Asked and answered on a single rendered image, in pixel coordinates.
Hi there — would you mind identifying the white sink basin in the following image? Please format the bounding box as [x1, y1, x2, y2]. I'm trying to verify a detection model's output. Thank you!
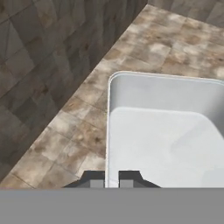
[105, 70, 224, 189]

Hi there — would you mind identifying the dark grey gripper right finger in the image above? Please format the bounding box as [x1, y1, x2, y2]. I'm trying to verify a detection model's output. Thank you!
[118, 170, 161, 189]

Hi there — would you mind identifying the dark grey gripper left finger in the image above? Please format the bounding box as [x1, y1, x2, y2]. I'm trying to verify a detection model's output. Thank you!
[63, 170, 106, 189]

